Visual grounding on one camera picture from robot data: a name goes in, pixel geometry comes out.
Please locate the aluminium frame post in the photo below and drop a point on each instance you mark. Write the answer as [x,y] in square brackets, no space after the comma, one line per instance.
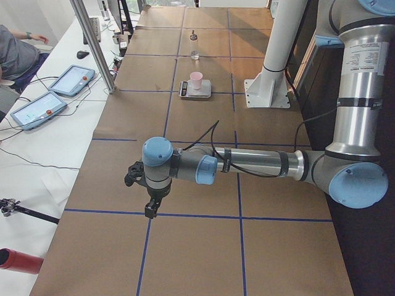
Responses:
[83,19]

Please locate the near teach pendant tablet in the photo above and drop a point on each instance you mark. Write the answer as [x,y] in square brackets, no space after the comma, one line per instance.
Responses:
[39,111]

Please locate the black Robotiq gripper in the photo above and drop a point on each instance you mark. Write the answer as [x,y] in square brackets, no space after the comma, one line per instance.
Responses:
[157,193]

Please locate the digital kitchen scale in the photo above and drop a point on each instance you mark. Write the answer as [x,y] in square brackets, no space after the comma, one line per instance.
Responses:
[195,89]

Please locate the black keyboard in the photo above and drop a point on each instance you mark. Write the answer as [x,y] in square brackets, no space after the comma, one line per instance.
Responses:
[95,25]

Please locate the red cylinder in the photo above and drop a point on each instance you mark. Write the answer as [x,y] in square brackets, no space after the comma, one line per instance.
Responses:
[21,262]

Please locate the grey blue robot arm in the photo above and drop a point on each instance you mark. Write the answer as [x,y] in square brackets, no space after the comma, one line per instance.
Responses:
[266,147]

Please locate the far teach pendant tablet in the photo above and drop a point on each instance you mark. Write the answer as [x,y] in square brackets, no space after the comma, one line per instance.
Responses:
[72,81]

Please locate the seated person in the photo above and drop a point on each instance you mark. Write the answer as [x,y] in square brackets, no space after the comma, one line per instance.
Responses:
[20,61]

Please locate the black computer mouse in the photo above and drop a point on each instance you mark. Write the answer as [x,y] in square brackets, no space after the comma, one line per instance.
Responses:
[82,54]

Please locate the black tripod rod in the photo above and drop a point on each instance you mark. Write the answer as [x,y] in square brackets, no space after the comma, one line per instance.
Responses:
[10,206]

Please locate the black box on table edge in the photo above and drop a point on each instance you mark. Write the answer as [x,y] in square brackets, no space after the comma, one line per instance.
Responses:
[123,48]

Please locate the teach pendant tablet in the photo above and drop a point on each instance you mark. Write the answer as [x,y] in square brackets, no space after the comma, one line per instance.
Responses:
[72,81]
[39,111]

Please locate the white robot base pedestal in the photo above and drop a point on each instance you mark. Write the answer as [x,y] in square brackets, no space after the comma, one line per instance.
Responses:
[268,89]

